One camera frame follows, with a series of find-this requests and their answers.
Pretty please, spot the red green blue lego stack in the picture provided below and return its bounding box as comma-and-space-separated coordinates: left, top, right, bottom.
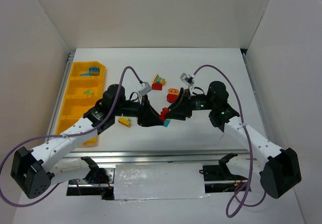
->
159, 108, 171, 127

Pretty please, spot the light green curved lego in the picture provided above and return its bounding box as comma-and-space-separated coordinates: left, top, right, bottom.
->
84, 89, 94, 95

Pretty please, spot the blue round lego brick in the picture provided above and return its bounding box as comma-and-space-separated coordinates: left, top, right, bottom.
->
89, 67, 100, 76

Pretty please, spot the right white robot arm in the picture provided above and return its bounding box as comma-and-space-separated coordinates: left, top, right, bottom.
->
165, 81, 301, 199

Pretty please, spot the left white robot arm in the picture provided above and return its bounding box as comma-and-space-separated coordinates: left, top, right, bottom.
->
11, 84, 165, 199

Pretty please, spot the red round lego stack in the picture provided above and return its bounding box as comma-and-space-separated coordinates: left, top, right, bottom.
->
166, 88, 179, 103

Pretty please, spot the yellow green lego stack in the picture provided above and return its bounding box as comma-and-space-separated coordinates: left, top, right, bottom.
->
118, 117, 131, 127

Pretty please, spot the yellow compartment bin tray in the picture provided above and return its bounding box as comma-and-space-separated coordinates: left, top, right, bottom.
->
56, 61, 106, 134

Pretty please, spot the red yellow blue lego stack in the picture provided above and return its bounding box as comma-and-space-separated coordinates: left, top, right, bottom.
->
151, 74, 166, 91

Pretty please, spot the white taped cover panel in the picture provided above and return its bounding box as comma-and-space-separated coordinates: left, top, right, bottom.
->
114, 163, 206, 200

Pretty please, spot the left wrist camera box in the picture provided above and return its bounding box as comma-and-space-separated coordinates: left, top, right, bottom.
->
138, 82, 152, 96

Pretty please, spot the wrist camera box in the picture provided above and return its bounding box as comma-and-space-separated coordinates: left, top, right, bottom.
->
180, 73, 195, 93
138, 82, 152, 96

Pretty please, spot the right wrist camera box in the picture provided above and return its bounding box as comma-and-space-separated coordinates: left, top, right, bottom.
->
180, 73, 195, 93

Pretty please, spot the aluminium rail frame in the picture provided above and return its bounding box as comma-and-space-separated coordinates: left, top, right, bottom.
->
62, 48, 264, 165

